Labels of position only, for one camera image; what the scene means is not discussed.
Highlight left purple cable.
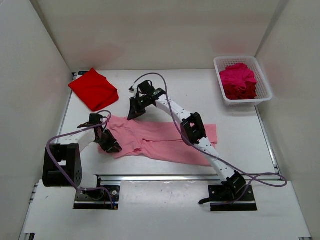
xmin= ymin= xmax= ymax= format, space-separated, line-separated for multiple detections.
xmin=46 ymin=109 xmax=118 ymax=210

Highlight pink t shirt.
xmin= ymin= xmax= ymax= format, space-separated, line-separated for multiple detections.
xmin=97 ymin=115 xmax=210 ymax=167

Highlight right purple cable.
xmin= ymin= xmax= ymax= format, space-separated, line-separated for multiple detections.
xmin=133 ymin=72 xmax=288 ymax=206

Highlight dark red clothes in basket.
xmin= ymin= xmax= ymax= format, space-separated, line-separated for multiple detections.
xmin=223 ymin=84 xmax=257 ymax=100

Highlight magenta t shirt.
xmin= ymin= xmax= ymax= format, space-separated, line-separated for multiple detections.
xmin=219 ymin=63 xmax=257 ymax=89

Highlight dark label sticker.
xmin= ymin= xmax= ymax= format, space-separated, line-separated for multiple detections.
xmin=78 ymin=71 xmax=87 ymax=76

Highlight white plastic basket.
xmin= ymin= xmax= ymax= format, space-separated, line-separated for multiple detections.
xmin=213 ymin=56 xmax=273 ymax=107

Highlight aluminium table rail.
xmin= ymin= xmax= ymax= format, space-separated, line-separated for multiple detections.
xmin=97 ymin=174 xmax=282 ymax=182

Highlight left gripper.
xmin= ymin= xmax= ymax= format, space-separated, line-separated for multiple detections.
xmin=92 ymin=128 xmax=122 ymax=154

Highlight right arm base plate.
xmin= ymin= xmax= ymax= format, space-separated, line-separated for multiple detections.
xmin=208 ymin=185 xmax=258 ymax=212

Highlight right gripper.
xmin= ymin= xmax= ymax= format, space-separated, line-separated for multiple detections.
xmin=129 ymin=95 xmax=151 ymax=121

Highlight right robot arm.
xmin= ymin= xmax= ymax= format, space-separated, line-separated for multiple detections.
xmin=127 ymin=80 xmax=247 ymax=203

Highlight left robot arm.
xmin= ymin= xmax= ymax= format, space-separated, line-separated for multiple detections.
xmin=42 ymin=110 xmax=122 ymax=201

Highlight red t shirt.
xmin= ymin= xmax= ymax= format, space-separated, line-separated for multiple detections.
xmin=68 ymin=68 xmax=119 ymax=112

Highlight purple cable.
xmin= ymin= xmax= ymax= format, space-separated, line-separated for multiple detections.
xmin=46 ymin=109 xmax=118 ymax=210
xmin=133 ymin=72 xmax=288 ymax=206

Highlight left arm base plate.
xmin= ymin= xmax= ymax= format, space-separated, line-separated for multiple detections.
xmin=73 ymin=178 xmax=121 ymax=211

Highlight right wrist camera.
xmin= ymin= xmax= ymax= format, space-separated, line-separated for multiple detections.
xmin=129 ymin=85 xmax=140 ymax=99

